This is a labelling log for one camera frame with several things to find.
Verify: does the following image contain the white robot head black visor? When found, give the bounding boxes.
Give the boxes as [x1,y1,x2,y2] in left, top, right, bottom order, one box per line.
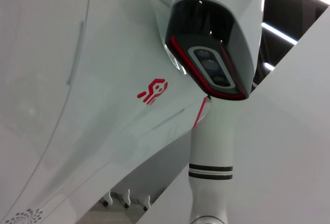
[144,0,266,101]

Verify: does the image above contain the white robot torso red logo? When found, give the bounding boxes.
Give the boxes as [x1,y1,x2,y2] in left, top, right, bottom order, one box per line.
[0,0,215,224]

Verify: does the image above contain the small white hook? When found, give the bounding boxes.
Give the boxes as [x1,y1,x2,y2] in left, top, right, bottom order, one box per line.
[102,189,113,207]
[141,195,152,212]
[121,189,131,209]

